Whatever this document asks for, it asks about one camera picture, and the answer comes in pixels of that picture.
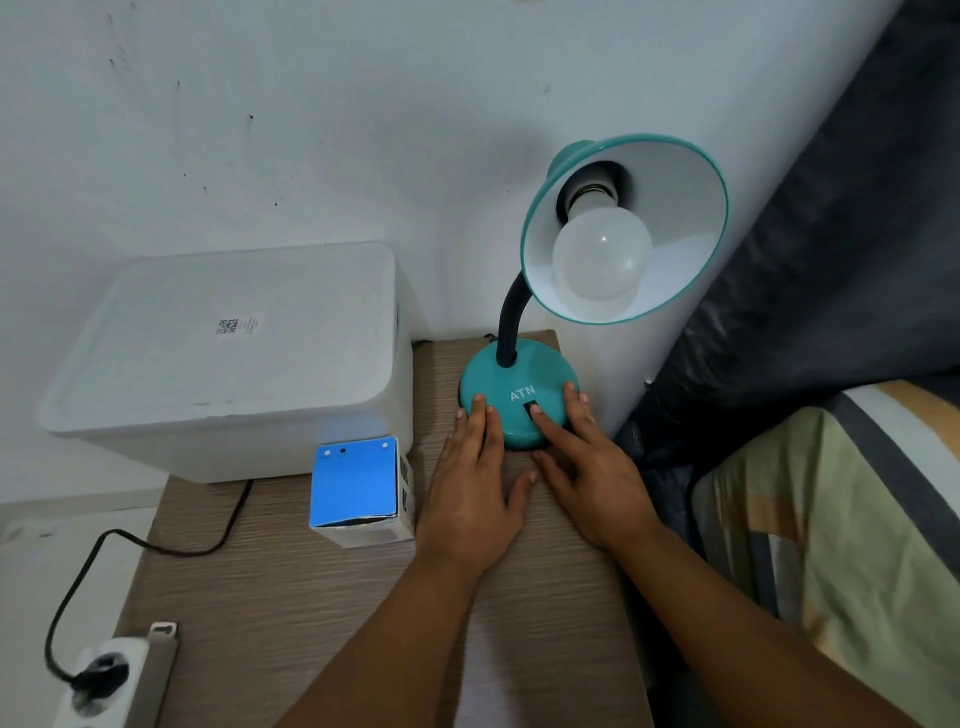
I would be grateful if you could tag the person's right hand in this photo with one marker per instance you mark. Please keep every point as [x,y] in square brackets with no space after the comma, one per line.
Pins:
[604,495]

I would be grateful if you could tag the person's left hand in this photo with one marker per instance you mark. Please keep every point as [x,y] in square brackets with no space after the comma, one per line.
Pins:
[465,510]

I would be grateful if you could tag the person's right middle finger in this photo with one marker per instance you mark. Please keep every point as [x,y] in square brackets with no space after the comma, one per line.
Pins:
[577,412]

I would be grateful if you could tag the person's left thumb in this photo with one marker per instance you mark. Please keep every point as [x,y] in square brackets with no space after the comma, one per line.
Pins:
[523,493]

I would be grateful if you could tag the person's right thumb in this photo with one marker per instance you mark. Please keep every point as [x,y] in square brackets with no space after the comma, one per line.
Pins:
[553,476]

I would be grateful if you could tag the person's left middle finger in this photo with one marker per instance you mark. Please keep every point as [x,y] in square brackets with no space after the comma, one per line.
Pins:
[476,429]

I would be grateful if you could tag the teal desk lamp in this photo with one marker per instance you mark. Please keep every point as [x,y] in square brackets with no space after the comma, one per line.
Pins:
[510,390]

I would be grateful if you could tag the person's right forearm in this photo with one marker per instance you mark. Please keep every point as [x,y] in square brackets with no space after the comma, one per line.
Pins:
[742,652]

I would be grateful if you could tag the person's left forearm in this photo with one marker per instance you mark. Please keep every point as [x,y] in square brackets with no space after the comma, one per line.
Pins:
[390,652]

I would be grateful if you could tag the small white box blue top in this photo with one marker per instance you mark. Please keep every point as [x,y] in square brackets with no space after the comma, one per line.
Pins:
[356,487]

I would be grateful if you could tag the white light bulb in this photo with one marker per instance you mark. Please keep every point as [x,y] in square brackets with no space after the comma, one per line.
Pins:
[601,251]

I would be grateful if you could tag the white plastic storage box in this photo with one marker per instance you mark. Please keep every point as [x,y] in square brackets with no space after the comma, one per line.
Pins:
[240,360]

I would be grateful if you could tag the dark grey bed sheet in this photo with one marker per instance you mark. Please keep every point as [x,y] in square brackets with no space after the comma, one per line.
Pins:
[825,262]

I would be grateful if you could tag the striped pastel pillow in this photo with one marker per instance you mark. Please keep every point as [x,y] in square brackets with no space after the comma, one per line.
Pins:
[840,540]

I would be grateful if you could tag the white power strip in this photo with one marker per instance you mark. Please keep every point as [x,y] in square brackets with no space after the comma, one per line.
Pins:
[142,675]

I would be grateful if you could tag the black power plug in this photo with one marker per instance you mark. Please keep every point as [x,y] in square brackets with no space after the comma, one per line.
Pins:
[101,673]

